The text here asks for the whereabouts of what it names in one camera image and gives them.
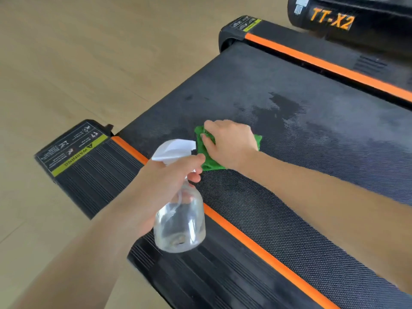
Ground person's right hand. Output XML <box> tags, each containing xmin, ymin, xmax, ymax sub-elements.
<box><xmin>200</xmin><ymin>119</ymin><xmax>260</xmax><ymax>171</ymax></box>

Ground person's left hand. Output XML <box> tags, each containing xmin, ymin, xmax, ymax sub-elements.
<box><xmin>103</xmin><ymin>153</ymin><xmax>206</xmax><ymax>245</ymax></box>

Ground green cloth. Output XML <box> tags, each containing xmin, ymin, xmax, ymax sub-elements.
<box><xmin>194</xmin><ymin>126</ymin><xmax>263</xmax><ymax>172</ymax></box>

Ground clear spray bottle white trigger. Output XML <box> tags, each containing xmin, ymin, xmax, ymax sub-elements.
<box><xmin>151</xmin><ymin>139</ymin><xmax>206</xmax><ymax>254</ymax></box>

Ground black orange-striped treadmill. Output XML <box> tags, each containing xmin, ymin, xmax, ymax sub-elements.
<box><xmin>34</xmin><ymin>15</ymin><xmax>412</xmax><ymax>309</ymax></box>
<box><xmin>287</xmin><ymin>0</ymin><xmax>412</xmax><ymax>57</ymax></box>

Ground person's right forearm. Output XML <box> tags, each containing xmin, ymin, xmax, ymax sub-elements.
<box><xmin>239</xmin><ymin>151</ymin><xmax>412</xmax><ymax>295</ymax></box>

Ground person's left forearm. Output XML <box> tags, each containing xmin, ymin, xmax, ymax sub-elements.
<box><xmin>9</xmin><ymin>209</ymin><xmax>136</xmax><ymax>309</ymax></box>

